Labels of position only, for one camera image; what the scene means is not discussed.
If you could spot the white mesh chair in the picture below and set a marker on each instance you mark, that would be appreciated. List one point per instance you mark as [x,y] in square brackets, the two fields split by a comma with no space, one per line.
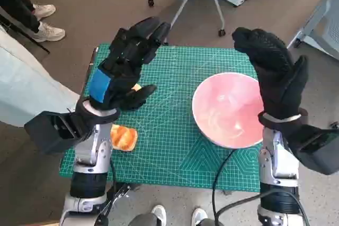
[325,25]

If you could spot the metal folding table bracket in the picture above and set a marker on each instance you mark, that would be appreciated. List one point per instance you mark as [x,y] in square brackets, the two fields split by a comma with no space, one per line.
[120,194]

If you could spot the person in light trousers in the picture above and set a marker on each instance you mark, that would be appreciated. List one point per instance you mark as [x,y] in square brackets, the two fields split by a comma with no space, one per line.
[26,85]

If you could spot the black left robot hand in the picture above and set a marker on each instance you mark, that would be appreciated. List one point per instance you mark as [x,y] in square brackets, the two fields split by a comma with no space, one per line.
[124,59]

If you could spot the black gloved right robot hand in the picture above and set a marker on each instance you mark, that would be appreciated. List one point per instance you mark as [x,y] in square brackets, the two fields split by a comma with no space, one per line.
[275,72]

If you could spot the green cutting mat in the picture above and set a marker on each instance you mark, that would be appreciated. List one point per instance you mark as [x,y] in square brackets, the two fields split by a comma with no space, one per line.
[164,136]

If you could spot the orange toy bread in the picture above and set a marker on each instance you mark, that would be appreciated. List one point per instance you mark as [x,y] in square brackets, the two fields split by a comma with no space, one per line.
[124,137]

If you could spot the black stand leg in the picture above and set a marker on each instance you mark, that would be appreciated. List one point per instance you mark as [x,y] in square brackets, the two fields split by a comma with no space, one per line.
[26,36]

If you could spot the white shoe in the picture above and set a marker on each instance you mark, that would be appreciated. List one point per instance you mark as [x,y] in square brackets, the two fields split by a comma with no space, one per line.
[159,214]
[199,215]

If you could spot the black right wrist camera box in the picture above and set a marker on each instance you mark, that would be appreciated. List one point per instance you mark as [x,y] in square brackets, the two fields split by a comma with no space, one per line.
[317,152]

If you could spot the black caster wheel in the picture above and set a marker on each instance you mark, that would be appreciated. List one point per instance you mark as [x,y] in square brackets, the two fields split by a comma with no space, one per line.
[335,126]

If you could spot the round toy bread bun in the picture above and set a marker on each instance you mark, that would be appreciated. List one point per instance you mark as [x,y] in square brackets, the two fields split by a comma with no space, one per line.
[137,87]

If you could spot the pink bowl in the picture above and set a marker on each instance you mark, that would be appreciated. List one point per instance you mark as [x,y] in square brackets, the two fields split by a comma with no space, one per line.
[225,109]

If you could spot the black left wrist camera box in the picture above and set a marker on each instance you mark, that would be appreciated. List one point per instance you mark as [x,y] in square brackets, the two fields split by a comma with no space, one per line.
[47,133]

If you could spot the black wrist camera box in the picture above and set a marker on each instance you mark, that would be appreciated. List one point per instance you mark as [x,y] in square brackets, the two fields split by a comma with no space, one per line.
[317,152]
[47,133]

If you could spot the person in dark trousers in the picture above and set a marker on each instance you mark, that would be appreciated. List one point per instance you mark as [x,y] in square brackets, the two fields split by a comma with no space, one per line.
[16,1]

